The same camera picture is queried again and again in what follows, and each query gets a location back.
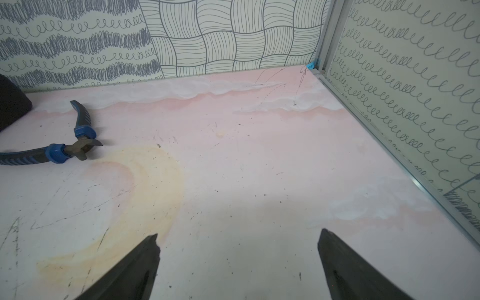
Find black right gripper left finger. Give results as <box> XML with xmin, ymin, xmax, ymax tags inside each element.
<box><xmin>77</xmin><ymin>234</ymin><xmax>161</xmax><ymax>300</ymax></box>

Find blue handled pliers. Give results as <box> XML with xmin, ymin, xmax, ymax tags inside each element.
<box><xmin>1</xmin><ymin>100</ymin><xmax>103</xmax><ymax>166</ymax></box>

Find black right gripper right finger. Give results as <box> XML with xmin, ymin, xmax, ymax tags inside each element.
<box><xmin>317</xmin><ymin>228</ymin><xmax>411</xmax><ymax>300</ymax></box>

